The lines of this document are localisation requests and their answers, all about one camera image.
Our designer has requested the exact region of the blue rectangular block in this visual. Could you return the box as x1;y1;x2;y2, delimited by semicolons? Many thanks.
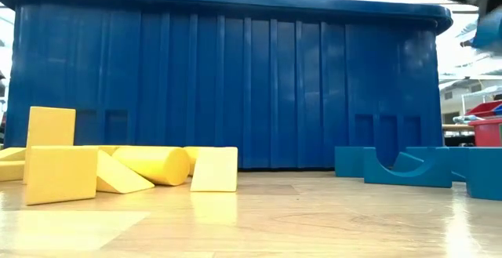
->
470;5;502;51

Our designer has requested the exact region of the blue cube block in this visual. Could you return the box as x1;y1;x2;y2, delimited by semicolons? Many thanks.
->
334;146;366;179
465;147;502;202
391;151;427;173

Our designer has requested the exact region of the blue arch block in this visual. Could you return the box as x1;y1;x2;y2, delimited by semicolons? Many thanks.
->
363;147;453;189

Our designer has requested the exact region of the blue plastic bin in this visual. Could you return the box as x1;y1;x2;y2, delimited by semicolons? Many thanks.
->
0;0;454;172

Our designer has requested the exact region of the yellow cube block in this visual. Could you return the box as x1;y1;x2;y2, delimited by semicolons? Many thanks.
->
25;146;99;206
84;144;121;152
190;146;238;193

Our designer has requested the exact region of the yellow cylinder block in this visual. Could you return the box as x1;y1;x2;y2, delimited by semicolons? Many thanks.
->
112;146;191;187

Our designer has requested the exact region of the pale blue background machine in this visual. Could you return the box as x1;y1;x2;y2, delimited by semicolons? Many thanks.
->
453;114;484;125

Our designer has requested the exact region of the wooden background table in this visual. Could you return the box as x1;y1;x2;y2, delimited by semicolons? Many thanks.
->
442;123;476;147

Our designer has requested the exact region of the red plastic crate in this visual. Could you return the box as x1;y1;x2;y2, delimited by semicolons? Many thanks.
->
465;100;502;148

